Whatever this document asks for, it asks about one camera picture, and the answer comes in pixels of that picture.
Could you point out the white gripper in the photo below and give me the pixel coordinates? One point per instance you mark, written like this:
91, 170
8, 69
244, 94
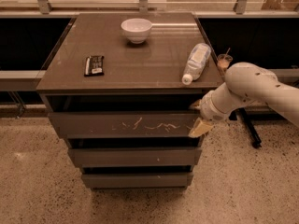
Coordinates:
207, 110

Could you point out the grey top drawer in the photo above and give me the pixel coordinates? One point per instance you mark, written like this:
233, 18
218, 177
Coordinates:
123, 124

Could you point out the grey drawer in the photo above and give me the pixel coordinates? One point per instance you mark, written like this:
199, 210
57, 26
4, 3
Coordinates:
131, 181
135, 157
123, 124

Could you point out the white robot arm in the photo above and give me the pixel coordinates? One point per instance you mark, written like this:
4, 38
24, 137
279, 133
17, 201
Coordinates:
243, 84

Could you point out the grey drawer cabinet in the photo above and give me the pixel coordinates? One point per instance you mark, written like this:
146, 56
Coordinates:
145, 77

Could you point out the grey bottom drawer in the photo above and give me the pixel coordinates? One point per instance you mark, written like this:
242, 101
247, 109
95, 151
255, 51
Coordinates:
131, 181

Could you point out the grey middle drawer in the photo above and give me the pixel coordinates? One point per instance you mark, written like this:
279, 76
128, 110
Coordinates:
135, 157

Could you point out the black stand leg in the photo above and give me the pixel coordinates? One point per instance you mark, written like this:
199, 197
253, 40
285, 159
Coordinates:
256, 140

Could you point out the plastic cup with straw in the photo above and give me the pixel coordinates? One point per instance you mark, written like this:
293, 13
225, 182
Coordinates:
224, 60

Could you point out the clear plastic water bottle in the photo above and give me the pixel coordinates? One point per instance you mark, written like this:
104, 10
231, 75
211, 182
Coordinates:
196, 63

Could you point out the white ceramic bowl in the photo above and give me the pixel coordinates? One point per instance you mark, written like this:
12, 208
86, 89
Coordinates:
136, 30

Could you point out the metal window railing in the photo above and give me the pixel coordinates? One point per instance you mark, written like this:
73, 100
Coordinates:
199, 8

